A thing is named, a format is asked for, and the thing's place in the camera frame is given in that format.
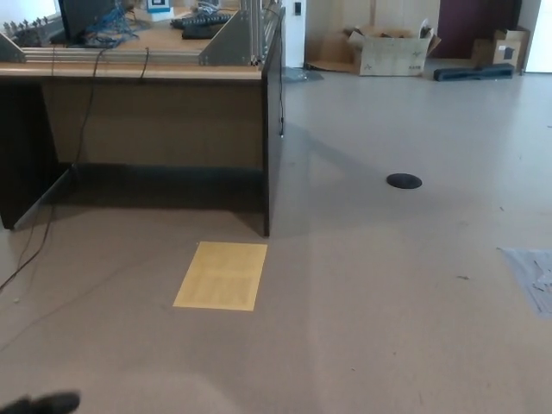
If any yellow paper sheet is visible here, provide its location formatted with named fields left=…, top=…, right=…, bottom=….
left=172, top=241, right=268, bottom=311

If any black round floor cover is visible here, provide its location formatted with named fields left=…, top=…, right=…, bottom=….
left=386, top=172, right=423, bottom=190

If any clear plastic bag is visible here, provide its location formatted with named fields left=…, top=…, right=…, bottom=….
left=282, top=67, right=324, bottom=82

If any wooden desk with dark panels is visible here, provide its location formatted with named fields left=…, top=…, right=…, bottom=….
left=0, top=6, right=288, bottom=237

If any flat cardboard sheet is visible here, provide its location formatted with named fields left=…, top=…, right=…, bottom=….
left=304, top=34, right=361, bottom=73

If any flat black device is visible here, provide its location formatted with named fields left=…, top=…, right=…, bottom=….
left=182, top=24, right=221, bottom=40

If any large open cardboard box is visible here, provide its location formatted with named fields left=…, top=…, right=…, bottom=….
left=343, top=25, right=443, bottom=78

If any black keyboard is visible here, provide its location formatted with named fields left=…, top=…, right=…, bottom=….
left=170, top=12, right=232, bottom=28

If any white box with blue print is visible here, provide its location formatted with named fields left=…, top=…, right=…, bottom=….
left=146, top=0, right=173, bottom=22

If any grey plastic sheet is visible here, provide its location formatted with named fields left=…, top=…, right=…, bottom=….
left=498, top=246, right=552, bottom=320

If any dark maroon door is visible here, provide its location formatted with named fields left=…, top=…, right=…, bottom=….
left=430, top=0, right=540, bottom=60

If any small cardboard box with label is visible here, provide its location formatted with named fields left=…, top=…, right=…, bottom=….
left=471, top=26, right=531, bottom=72

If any black monitor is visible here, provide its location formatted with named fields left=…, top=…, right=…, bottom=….
left=58, top=0, right=122, bottom=42

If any thin black cable with plug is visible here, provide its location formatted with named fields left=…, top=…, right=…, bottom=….
left=265, top=0, right=286, bottom=138

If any aluminium profile frame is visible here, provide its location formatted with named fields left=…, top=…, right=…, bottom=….
left=0, top=0, right=285, bottom=66

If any long black hanging cable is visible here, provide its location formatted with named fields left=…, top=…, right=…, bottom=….
left=0, top=46, right=107, bottom=294

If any blue cable bundle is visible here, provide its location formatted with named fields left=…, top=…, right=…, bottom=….
left=84, top=0, right=152, bottom=47

